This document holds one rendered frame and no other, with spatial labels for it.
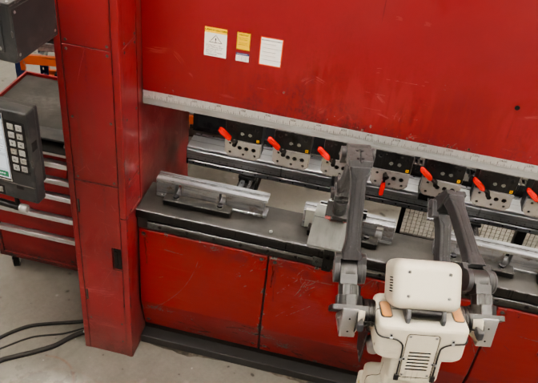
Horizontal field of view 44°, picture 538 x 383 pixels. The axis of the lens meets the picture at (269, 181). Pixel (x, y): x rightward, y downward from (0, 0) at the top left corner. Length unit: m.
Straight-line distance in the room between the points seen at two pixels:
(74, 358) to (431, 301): 2.01
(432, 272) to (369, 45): 0.84
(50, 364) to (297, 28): 2.04
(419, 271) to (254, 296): 1.19
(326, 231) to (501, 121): 0.79
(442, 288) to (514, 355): 1.14
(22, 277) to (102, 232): 1.09
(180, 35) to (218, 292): 1.21
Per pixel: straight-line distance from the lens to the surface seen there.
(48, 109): 3.45
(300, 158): 2.68
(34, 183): 2.37
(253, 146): 2.70
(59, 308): 3.77
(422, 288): 2.07
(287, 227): 2.89
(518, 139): 2.60
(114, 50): 2.45
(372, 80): 2.48
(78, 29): 2.48
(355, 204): 2.12
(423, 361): 2.19
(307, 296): 3.02
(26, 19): 2.18
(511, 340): 3.11
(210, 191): 2.91
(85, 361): 3.51
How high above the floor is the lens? 2.73
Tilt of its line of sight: 36 degrees down
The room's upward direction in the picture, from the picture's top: 7 degrees clockwise
